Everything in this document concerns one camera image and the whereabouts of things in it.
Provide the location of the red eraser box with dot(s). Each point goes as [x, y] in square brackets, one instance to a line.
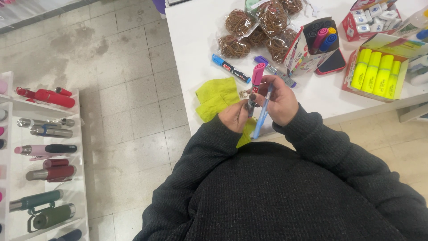
[359, 35]

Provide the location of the heap of white erasers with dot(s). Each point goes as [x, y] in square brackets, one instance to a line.
[374, 18]

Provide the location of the white shelf of thermos bottles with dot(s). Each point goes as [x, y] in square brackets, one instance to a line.
[41, 157]

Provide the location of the purple container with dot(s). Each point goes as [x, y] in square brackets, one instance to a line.
[159, 6]

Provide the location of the mint green tape roll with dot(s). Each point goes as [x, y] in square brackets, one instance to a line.
[251, 5]

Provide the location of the colourful marker display box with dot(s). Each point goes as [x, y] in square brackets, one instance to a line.
[302, 53]

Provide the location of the white paper tags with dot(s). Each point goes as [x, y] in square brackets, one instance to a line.
[311, 8]

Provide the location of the person's right hand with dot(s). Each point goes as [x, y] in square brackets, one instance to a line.
[282, 103]

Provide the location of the blue cap black marker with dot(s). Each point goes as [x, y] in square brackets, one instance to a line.
[230, 68]

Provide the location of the person's black sweater torso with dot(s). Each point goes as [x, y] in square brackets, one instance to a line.
[274, 197]

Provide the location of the yellow highlighter box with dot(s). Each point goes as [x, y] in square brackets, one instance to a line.
[384, 67]

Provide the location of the pink cap marker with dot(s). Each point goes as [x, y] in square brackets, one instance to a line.
[257, 75]

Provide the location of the yellow highlighter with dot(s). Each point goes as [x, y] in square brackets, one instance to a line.
[394, 80]
[383, 75]
[360, 68]
[371, 72]

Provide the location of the lime green cloth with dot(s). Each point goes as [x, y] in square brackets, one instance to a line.
[215, 97]

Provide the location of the pile of rubber band bags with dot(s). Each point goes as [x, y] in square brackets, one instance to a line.
[260, 30]

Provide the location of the purple cap marker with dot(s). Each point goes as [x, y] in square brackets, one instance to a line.
[267, 66]

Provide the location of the light blue pen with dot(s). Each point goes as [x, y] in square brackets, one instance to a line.
[261, 119]

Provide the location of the person's left hand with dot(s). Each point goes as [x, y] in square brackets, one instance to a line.
[232, 117]

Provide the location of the phone in red case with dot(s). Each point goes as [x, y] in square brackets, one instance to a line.
[332, 62]

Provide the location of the white glue bottle green label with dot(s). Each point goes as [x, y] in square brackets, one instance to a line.
[412, 23]

